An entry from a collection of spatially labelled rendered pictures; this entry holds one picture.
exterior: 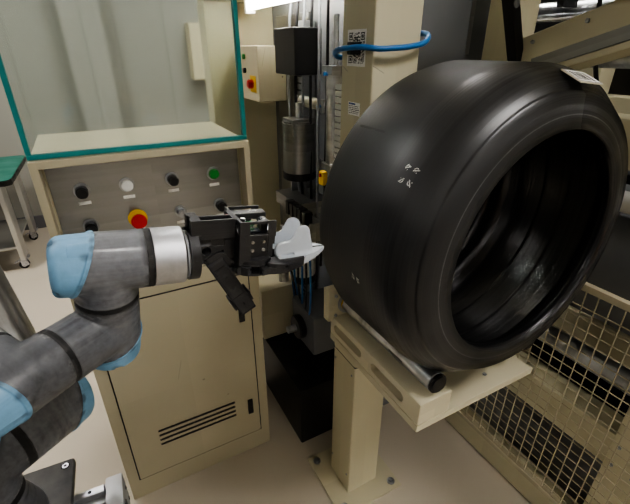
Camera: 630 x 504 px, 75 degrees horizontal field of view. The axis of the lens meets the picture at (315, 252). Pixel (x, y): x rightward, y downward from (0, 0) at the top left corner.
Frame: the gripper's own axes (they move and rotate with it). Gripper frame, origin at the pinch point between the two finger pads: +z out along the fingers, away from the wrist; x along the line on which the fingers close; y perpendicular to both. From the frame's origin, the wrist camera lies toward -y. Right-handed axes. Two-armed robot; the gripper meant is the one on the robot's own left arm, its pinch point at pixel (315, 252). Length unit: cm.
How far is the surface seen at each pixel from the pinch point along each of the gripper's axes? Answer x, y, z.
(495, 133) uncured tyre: -11.6, 20.8, 20.2
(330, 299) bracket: 26.1, -27.2, 22.1
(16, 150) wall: 383, -59, -79
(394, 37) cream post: 28, 35, 31
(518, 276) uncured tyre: 2, -15, 61
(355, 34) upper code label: 35, 35, 25
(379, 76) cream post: 28.3, 27.0, 28.6
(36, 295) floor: 247, -130, -67
